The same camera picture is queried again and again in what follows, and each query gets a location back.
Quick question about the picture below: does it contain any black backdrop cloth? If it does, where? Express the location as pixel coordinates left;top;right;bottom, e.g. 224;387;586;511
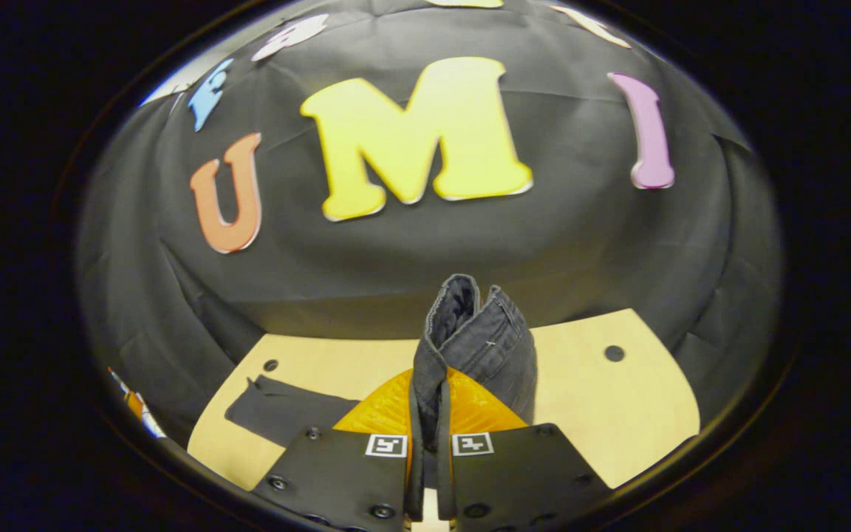
75;0;785;444

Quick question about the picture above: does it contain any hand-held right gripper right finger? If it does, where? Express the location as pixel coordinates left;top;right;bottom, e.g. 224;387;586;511
446;367;612;532

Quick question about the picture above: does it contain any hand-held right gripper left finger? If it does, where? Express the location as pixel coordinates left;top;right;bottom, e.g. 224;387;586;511
252;367;415;532

